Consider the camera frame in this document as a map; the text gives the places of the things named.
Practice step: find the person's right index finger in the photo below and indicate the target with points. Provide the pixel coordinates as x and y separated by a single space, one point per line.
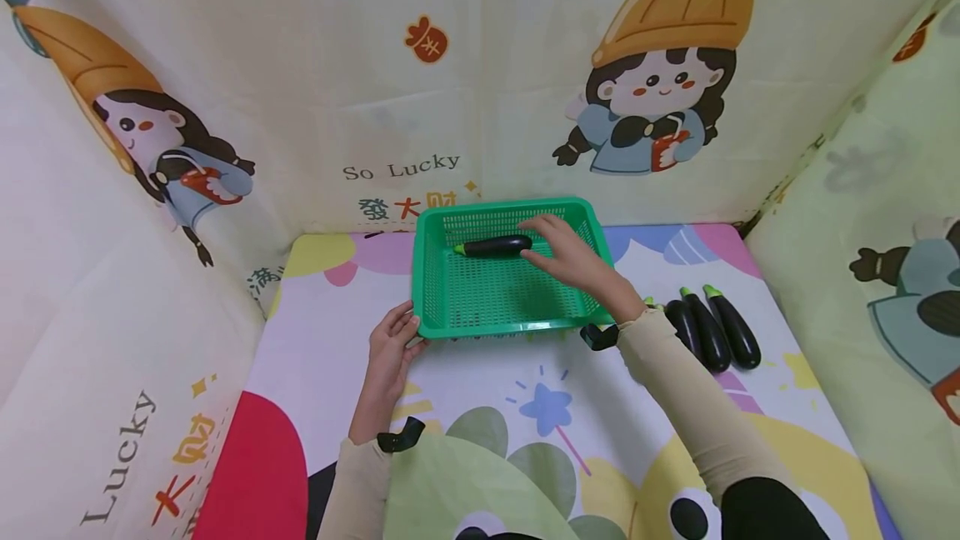
541 223

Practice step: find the person's left forearm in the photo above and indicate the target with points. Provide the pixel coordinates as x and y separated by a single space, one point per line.
358 490

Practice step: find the black wrist band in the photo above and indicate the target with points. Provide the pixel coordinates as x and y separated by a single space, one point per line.
401 436
598 337

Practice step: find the person's left fingers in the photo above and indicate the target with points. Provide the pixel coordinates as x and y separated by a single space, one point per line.
402 319

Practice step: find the dark purple eggplant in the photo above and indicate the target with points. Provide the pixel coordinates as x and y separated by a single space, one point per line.
736 330
681 325
491 246
709 332

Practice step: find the person's left thumb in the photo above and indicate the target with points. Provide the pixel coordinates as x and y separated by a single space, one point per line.
417 350

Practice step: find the person's right hand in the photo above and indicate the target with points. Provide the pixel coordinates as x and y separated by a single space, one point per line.
585 265

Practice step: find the person's left hand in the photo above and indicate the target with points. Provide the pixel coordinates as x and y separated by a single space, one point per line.
384 373

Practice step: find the green plastic basket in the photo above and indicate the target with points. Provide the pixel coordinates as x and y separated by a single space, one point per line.
487 298

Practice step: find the person's right thumb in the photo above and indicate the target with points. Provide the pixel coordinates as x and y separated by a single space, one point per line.
538 262

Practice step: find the person's right forearm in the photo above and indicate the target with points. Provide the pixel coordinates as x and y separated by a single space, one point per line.
697 415

